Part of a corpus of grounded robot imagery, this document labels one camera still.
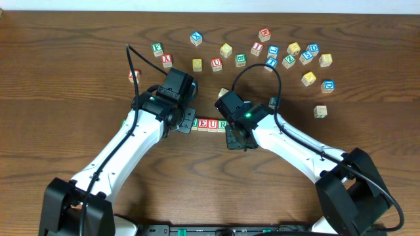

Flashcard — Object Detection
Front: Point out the red E wooden block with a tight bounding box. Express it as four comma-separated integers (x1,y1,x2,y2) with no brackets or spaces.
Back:
198,119,208,132

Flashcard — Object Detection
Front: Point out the green R wooden block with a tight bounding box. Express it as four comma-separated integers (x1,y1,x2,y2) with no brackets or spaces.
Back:
217,120,227,132

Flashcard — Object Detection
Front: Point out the red u block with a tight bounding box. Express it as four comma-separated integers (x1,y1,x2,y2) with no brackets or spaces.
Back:
211,58,222,72
207,119,218,132

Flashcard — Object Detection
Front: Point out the green N wooden block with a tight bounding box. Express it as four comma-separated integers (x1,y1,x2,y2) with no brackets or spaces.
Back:
192,118,198,130

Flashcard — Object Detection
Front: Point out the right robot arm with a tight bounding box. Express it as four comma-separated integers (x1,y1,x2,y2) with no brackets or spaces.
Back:
215,91,392,235

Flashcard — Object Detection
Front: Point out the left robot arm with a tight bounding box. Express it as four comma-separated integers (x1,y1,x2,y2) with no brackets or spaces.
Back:
39,68,198,235

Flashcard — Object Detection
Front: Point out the plain side yellow block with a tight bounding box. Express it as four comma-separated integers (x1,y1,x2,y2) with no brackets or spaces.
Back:
218,88,229,98

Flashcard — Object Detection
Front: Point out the blue 2 wooden block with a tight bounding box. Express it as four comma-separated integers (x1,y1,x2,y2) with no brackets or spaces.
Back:
268,96,281,111

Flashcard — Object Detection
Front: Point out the yellow O wooden block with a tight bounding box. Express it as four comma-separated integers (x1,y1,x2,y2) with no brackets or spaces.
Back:
192,58,203,72

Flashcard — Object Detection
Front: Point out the red Y wooden block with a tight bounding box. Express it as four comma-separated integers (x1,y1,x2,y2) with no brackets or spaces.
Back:
161,54,173,68

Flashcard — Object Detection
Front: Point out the red A wooden block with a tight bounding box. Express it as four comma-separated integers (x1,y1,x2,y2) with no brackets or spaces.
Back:
128,69,141,83

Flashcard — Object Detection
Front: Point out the green F wooden block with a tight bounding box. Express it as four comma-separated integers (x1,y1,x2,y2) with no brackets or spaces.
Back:
152,43,163,57

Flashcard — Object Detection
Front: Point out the green B wooden block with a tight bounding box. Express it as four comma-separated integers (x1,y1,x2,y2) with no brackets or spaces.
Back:
235,53,247,67

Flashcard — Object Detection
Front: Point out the yellow C wooden block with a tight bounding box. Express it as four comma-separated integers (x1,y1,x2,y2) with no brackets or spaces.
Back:
220,43,233,58

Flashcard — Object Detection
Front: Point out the blue X wooden block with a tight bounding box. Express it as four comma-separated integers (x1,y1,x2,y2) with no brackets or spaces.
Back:
190,31,203,47

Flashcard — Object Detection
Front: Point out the blue T wooden block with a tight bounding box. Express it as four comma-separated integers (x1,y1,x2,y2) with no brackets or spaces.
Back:
264,56,278,71

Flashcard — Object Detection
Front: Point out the green 7 wooden block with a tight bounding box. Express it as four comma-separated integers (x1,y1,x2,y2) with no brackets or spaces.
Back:
314,106,327,119

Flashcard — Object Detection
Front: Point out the red I block far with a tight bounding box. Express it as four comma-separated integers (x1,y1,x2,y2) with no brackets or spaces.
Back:
251,42,263,56

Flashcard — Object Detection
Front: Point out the green Z wooden block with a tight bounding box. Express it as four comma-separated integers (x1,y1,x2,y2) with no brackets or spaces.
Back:
282,54,296,69

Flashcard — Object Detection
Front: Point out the yellow W wooden block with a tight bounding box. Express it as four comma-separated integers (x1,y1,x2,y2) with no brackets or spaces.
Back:
301,71,316,87

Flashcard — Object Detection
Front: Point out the blue L wooden block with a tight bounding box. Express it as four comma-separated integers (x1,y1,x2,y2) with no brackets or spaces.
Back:
267,45,279,59

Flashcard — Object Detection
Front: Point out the blue D block near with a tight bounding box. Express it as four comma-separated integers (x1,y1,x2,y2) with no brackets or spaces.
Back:
321,80,335,94

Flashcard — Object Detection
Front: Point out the blue d block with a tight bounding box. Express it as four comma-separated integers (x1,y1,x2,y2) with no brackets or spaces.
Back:
306,43,320,56
321,80,335,94

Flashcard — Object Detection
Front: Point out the yellow M wooden block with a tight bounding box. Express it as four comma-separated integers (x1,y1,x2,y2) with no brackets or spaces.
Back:
287,42,301,56

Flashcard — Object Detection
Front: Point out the blue 5 wooden block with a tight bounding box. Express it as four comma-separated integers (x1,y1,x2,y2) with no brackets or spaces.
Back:
299,50,314,65

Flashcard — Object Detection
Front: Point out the red M wooden block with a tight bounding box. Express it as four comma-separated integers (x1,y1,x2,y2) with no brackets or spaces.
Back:
259,28,272,42

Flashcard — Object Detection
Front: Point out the blue D block far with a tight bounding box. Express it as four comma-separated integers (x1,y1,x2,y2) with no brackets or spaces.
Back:
306,43,320,56

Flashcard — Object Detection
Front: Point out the yellow 8 wooden block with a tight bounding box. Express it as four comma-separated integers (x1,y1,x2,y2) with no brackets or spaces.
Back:
319,54,333,67

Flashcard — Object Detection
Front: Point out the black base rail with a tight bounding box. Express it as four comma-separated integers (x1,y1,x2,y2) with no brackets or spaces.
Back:
136,224,388,236

